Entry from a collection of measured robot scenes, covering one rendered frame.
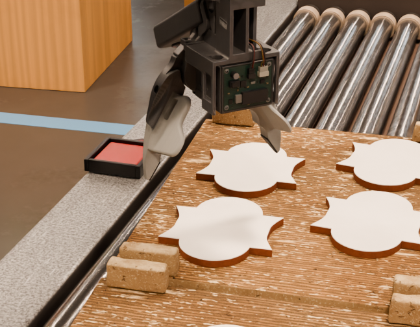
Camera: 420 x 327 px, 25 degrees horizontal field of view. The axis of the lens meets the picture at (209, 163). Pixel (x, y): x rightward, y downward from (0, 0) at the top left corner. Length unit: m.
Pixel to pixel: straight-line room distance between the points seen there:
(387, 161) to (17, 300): 0.48
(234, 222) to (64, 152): 2.52
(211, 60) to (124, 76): 3.39
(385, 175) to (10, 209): 2.13
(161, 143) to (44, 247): 0.20
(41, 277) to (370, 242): 0.34
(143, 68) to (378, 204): 3.33
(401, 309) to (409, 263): 0.11
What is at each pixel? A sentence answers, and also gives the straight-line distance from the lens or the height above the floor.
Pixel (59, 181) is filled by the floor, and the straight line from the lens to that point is 3.29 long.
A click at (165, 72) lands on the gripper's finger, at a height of 1.12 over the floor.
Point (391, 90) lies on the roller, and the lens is 1.49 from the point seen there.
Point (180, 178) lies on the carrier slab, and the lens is 1.13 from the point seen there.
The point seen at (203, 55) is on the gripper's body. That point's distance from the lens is 0.87.
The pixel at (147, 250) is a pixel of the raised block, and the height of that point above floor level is 0.96.
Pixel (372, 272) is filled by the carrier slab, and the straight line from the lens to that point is 0.95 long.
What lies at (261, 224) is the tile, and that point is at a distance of 1.01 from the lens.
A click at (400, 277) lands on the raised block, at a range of 0.90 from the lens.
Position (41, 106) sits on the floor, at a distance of 3.95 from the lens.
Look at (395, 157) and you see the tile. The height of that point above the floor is 0.95.
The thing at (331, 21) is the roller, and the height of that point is 0.92.
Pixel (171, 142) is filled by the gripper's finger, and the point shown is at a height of 1.07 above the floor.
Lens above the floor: 1.43
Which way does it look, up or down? 25 degrees down
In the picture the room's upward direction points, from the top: straight up
